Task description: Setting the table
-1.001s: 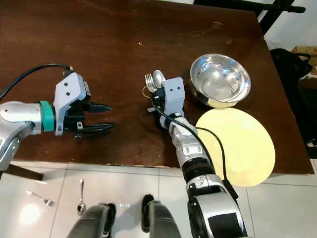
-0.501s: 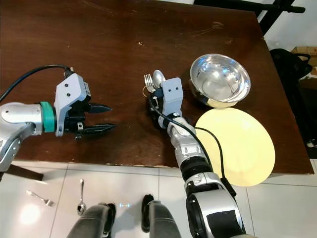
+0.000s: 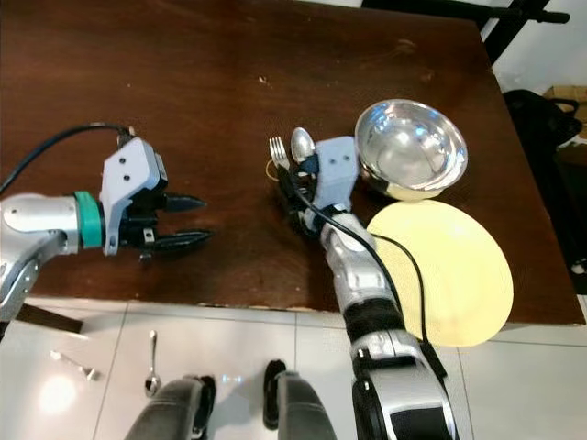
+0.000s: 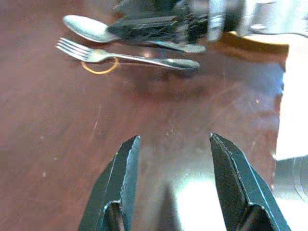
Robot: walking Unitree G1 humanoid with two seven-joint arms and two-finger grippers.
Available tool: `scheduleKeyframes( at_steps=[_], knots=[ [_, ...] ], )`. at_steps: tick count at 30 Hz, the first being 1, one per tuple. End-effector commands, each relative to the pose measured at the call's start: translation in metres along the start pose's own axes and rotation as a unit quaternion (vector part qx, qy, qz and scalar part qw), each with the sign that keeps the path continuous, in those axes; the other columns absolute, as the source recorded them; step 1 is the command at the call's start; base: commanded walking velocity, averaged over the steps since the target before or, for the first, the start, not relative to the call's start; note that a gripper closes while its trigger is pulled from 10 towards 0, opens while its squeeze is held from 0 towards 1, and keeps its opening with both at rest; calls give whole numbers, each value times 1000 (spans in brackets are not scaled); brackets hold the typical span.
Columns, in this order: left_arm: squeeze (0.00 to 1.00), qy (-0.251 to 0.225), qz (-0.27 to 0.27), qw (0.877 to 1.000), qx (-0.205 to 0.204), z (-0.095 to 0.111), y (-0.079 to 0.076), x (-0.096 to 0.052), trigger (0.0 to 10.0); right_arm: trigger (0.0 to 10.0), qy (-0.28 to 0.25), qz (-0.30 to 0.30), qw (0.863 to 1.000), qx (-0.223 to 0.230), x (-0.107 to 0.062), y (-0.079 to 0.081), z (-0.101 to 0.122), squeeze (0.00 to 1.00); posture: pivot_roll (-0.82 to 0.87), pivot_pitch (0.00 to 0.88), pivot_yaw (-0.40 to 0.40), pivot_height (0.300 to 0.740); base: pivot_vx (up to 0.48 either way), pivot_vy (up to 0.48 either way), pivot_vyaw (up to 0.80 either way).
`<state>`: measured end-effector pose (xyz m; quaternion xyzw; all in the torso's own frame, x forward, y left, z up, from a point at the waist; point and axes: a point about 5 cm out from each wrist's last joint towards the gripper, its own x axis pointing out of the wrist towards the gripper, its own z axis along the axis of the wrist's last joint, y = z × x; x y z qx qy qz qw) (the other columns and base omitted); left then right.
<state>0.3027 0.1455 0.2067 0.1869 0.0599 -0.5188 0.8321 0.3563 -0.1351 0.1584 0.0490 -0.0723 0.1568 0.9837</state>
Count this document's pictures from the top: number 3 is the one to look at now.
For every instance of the grey robot left leg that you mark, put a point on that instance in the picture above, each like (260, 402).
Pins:
(174, 412)

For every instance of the pale yellow plate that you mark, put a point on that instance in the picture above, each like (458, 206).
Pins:
(463, 266)

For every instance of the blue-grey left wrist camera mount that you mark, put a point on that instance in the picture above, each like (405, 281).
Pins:
(128, 179)

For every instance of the grey robot leg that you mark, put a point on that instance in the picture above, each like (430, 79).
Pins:
(174, 412)
(307, 408)

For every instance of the grey robot right leg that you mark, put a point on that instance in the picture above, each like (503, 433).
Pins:
(307, 408)

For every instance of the shiny steel bowl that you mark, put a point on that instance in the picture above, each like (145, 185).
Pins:
(413, 147)

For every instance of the silver metal spoon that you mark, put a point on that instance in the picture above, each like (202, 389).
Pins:
(152, 379)
(302, 144)

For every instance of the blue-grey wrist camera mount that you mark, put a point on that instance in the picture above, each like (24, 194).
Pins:
(337, 170)
(128, 179)

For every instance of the black bag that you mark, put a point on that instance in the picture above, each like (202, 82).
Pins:
(537, 137)

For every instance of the black metal stand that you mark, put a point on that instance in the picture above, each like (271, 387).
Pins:
(514, 16)

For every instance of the cardboard box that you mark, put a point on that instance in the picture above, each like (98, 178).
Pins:
(570, 105)

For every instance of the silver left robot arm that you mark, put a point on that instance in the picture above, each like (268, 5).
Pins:
(27, 229)

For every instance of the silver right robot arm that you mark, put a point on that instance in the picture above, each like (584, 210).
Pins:
(358, 275)

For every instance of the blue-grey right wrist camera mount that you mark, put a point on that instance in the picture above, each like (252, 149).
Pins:
(337, 170)

